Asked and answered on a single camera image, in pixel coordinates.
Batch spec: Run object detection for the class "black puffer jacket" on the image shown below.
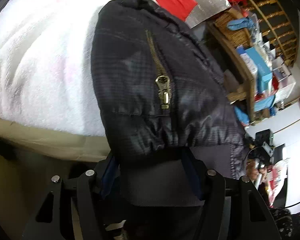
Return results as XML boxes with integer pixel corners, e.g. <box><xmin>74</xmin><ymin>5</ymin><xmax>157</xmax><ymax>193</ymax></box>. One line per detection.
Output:
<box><xmin>90</xmin><ymin>0</ymin><xmax>251</xmax><ymax>207</ymax></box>

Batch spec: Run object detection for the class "person right hand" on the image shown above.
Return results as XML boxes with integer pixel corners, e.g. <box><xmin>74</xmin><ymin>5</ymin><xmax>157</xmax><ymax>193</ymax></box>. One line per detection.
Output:
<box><xmin>246</xmin><ymin>159</ymin><xmax>268</xmax><ymax>183</ymax></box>

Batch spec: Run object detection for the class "wooden shelf unit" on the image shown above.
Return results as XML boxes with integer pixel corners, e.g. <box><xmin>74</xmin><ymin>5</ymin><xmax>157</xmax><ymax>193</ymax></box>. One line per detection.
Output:
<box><xmin>206</xmin><ymin>8</ymin><xmax>296</xmax><ymax>126</ymax></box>

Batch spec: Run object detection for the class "blue box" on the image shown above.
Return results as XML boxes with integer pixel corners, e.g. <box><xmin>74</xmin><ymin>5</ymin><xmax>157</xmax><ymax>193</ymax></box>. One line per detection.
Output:
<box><xmin>245</xmin><ymin>47</ymin><xmax>273</xmax><ymax>94</ymax></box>

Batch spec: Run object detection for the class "wicker basket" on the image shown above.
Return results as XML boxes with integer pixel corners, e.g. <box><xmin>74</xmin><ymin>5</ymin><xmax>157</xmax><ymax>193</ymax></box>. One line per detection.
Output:
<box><xmin>213</xmin><ymin>8</ymin><xmax>252</xmax><ymax>48</ymax></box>

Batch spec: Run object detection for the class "light blue cloth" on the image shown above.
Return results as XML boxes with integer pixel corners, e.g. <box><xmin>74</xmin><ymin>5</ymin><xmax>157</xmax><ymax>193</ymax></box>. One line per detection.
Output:
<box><xmin>226</xmin><ymin>17</ymin><xmax>255</xmax><ymax>31</ymax></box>

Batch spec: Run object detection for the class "white fluffy bed blanket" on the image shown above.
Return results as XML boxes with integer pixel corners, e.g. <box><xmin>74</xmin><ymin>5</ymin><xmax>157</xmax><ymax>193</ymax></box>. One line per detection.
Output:
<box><xmin>0</xmin><ymin>0</ymin><xmax>112</xmax><ymax>137</ymax></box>

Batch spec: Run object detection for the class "wooden ladder frame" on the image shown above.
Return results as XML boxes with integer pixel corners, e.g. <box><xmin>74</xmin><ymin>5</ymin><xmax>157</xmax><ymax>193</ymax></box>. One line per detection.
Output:
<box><xmin>243</xmin><ymin>0</ymin><xmax>299</xmax><ymax>68</ymax></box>

